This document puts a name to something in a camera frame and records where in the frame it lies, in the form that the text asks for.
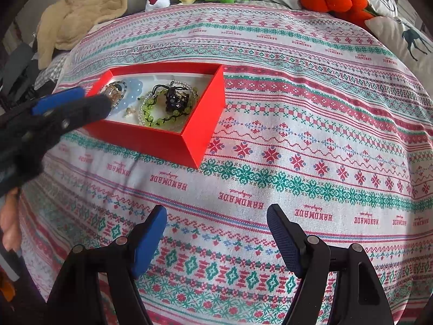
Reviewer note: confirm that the beige quilted blanket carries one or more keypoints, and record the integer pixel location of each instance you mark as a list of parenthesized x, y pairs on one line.
[(84, 10)]

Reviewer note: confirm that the person's left hand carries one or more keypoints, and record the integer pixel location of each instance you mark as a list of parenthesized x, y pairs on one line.
[(10, 220)]

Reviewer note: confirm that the patterned knit-print blanket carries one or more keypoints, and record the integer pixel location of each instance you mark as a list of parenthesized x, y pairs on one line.
[(287, 135)]

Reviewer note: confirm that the dark bead pendant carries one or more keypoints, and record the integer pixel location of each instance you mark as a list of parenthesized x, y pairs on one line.
[(176, 100)]

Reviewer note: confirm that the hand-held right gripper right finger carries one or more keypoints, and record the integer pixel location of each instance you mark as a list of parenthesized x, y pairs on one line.
[(284, 240)]

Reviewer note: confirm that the white deer print pillow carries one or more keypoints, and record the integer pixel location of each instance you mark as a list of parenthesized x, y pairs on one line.
[(406, 40)]

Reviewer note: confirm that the light blue translucent bangle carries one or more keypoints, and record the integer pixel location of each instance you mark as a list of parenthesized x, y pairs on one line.
[(133, 88)]

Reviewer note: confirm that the orange pumpkin plush toy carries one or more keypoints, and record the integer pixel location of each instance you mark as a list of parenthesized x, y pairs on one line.
[(328, 0)]

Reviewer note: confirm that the small gold earring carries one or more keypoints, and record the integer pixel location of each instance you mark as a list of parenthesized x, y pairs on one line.
[(129, 111)]

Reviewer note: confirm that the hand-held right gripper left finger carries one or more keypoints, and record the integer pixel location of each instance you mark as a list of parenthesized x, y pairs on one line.
[(152, 240)]

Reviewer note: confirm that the red jewelry box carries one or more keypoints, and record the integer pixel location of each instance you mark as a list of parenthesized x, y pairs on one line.
[(162, 142)]

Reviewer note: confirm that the grey checked bed sheet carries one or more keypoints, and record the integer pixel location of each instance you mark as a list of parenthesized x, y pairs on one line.
[(50, 71)]

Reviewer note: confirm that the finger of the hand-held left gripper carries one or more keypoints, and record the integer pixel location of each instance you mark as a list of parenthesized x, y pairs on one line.
[(88, 110), (57, 102)]

